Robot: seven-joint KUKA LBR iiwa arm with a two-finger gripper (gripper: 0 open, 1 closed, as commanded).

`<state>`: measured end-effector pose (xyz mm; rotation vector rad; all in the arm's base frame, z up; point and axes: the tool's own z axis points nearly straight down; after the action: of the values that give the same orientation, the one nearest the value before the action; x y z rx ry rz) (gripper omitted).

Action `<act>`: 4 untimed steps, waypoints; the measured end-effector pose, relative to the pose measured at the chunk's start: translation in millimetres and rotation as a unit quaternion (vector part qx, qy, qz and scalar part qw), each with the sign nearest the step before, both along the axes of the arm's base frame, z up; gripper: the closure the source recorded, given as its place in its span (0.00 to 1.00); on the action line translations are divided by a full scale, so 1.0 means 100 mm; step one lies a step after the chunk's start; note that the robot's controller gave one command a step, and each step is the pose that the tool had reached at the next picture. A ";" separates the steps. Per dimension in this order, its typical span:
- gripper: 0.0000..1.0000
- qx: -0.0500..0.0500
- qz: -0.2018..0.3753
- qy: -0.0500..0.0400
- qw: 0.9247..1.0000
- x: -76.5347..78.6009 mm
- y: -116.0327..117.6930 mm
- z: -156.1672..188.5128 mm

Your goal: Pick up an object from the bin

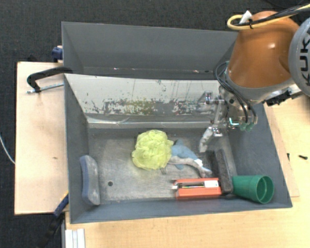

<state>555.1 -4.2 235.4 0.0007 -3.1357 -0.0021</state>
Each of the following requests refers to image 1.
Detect blue and grey toy dolphin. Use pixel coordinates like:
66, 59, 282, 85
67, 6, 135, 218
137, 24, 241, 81
160, 138, 213, 178

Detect orange and white box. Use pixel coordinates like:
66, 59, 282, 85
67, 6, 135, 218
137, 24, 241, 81
170, 177, 223, 200

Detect yellow-green mesh bath sponge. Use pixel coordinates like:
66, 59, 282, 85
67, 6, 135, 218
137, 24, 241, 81
131, 129, 175, 171

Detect grey metal bin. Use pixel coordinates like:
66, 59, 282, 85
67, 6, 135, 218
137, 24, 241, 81
61, 21, 293, 224

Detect black flat eraser block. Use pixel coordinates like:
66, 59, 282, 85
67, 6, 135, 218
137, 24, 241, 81
208, 148, 235, 194

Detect green plastic cup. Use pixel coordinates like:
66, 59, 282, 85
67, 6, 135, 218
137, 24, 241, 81
231, 174, 275, 205

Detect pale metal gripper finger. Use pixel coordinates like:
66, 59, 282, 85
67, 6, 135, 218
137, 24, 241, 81
199, 126, 223, 153
196, 90, 219, 114

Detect blue-grey curved sponge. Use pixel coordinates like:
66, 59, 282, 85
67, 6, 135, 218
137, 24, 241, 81
79, 154, 101, 206

